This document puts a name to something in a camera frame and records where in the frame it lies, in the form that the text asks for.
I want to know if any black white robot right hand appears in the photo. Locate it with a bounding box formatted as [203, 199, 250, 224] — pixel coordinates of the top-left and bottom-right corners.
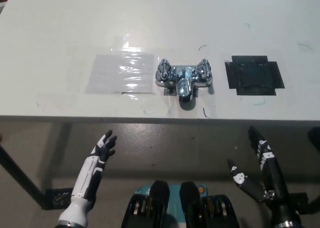
[226, 125, 301, 224]

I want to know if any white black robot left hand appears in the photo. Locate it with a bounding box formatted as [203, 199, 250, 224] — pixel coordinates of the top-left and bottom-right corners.
[59, 129, 118, 224]

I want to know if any chrome faucet lever handle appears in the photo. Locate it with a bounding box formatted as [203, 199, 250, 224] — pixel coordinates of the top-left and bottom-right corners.
[157, 58, 172, 80]
[198, 58, 212, 80]

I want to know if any chrome faucet body with spout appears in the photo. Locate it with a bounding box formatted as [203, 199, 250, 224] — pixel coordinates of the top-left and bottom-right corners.
[154, 64, 215, 103]

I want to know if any black table foot plate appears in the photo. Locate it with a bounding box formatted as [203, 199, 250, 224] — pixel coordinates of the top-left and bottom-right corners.
[287, 192, 311, 209]
[44, 187, 77, 210]

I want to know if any black slanted table leg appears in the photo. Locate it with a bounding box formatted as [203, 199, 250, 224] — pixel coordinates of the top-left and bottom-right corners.
[0, 143, 48, 209]

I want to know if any black tape patch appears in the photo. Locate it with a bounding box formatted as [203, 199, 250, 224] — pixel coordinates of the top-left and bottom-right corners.
[224, 54, 286, 97]

